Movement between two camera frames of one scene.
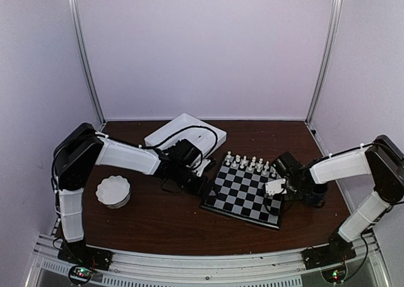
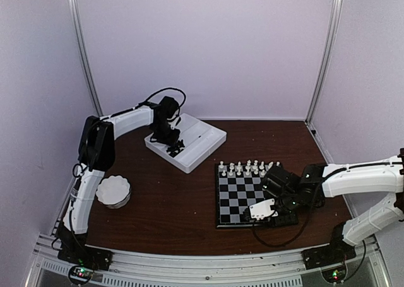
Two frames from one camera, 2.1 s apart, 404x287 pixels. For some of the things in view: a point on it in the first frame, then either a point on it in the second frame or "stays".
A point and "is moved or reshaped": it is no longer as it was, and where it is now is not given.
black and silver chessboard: [238, 190] is moved or reshaped
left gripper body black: [190, 186] → [163, 134]
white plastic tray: [204, 136] stays
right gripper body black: [291, 189] → [289, 204]
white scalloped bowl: [113, 192] stays
